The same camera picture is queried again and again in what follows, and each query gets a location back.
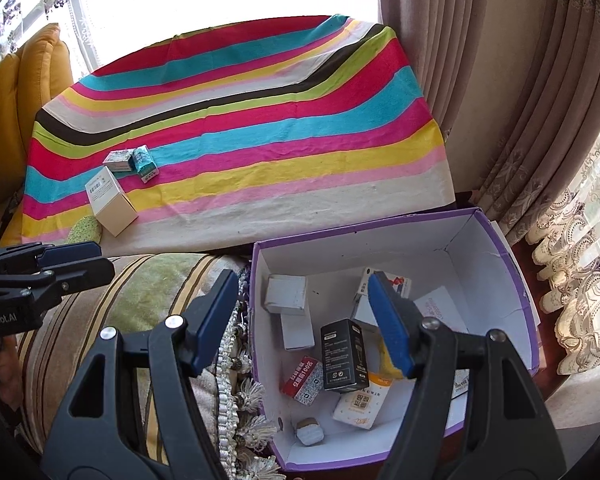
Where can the red and white small box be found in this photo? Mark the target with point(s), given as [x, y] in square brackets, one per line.
[302, 380]

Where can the plain white square box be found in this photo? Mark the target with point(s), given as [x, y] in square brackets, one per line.
[285, 294]

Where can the mauve patterned drape curtain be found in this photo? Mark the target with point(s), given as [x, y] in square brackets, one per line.
[430, 60]

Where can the teal green small box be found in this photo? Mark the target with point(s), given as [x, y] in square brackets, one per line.
[145, 164]

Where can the white box with small label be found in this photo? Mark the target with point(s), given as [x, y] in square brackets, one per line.
[461, 385]

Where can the striped sofa cushion with tassels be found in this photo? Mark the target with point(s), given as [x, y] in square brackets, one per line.
[145, 280]

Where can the light green sponge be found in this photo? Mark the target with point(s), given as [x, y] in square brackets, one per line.
[85, 231]

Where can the yellow cushion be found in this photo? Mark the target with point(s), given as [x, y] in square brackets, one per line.
[30, 90]

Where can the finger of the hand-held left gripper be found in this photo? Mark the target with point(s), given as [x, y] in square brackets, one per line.
[70, 252]
[85, 275]

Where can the black box with gold print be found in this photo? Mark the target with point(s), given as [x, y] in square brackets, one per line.
[342, 360]

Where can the cream lace sheer curtain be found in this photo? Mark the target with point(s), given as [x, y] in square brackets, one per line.
[580, 260]

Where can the floral sheer window curtain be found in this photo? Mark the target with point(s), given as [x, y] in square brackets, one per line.
[10, 15]

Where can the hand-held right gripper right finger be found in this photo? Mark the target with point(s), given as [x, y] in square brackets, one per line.
[390, 325]

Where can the white box with colourful print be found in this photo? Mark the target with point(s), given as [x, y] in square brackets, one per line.
[404, 285]

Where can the glossy white box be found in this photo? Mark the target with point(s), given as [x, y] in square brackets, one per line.
[442, 307]

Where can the person's left hand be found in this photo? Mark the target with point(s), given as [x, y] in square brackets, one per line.
[5, 375]

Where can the white box with green logo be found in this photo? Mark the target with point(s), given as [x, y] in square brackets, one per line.
[297, 332]

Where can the purple cardboard box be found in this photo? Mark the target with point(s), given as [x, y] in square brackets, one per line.
[380, 240]

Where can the beige box with barcode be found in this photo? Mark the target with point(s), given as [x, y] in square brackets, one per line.
[112, 205]

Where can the white orange tissue packet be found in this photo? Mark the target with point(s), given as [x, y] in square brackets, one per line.
[362, 402]

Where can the rainbow striped blanket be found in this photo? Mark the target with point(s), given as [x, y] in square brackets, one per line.
[255, 135]

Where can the white medicine box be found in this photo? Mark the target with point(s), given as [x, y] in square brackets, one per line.
[117, 161]

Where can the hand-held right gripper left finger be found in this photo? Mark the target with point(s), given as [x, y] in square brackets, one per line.
[217, 320]

